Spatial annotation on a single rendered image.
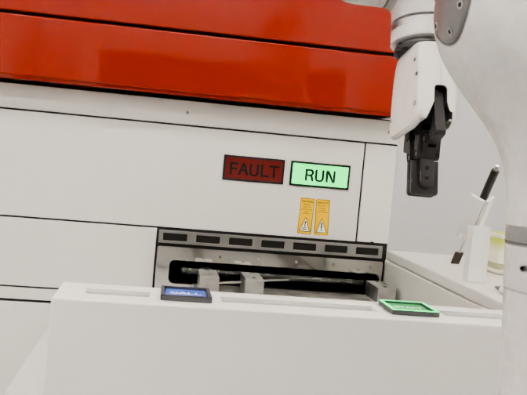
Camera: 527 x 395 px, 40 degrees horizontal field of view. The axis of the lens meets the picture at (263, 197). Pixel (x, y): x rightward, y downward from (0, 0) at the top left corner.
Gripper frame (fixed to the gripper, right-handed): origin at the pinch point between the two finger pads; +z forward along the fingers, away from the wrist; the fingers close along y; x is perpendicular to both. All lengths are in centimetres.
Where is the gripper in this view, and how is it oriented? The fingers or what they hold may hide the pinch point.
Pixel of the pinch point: (422, 179)
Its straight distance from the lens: 86.5
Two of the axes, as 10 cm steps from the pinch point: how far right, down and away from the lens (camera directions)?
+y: 1.5, -1.4, -9.8
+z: -0.6, 9.9, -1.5
